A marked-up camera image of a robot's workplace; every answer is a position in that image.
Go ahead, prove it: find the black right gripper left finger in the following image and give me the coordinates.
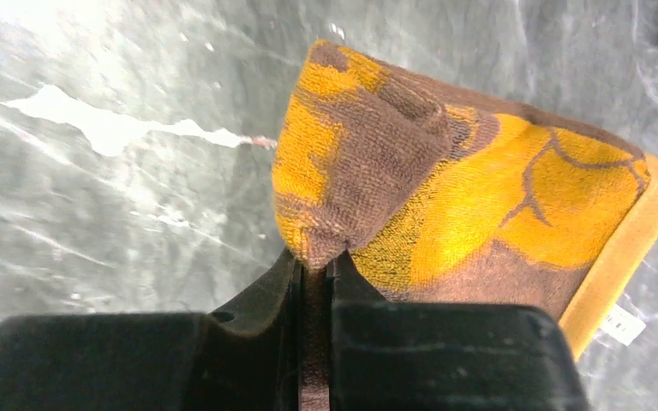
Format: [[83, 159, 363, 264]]
[[0, 251, 302, 410]]

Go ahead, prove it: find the yellow brown bear towel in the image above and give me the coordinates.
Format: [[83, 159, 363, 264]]
[[271, 39, 658, 411]]

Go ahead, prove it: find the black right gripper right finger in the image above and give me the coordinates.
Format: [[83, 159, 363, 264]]
[[328, 253, 589, 410]]

